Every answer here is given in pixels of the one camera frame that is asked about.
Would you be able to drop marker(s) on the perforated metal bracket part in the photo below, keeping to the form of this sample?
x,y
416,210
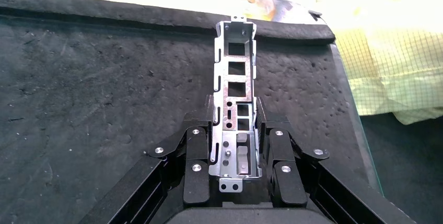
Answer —
x,y
221,77

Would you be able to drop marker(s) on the black foam container brass rim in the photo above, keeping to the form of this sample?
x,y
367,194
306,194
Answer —
x,y
408,167

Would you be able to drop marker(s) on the yellow checked garment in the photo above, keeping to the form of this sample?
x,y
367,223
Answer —
x,y
398,60

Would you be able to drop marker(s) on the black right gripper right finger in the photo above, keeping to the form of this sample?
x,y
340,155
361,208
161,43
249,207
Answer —
x,y
282,153

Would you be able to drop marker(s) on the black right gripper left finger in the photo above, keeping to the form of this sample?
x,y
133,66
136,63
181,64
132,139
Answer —
x,y
195,153

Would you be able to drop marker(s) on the black work mat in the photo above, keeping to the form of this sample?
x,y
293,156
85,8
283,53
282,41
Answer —
x,y
104,94

